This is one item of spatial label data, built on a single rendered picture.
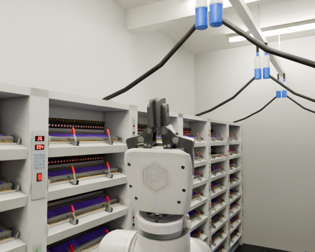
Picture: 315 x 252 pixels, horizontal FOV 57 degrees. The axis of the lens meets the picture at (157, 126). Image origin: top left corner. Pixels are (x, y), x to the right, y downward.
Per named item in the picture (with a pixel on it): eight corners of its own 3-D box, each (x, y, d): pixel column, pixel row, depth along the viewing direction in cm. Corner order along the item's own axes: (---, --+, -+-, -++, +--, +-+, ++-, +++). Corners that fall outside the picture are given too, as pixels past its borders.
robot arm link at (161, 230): (186, 244, 41) (185, 224, 41) (129, 236, 44) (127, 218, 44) (196, 216, 49) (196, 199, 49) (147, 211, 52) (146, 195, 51)
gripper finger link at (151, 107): (155, 144, 43) (153, 99, 42) (135, 144, 44) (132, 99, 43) (162, 139, 46) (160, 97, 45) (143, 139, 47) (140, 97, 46)
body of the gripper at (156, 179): (189, 229, 41) (187, 153, 39) (123, 221, 44) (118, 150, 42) (198, 206, 48) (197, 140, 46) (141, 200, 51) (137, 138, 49)
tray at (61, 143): (127, 151, 179) (132, 130, 178) (46, 157, 127) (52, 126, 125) (102, 142, 189) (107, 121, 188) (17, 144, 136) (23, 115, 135)
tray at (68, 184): (127, 182, 178) (132, 161, 177) (45, 201, 126) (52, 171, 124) (102, 171, 188) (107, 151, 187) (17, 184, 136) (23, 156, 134)
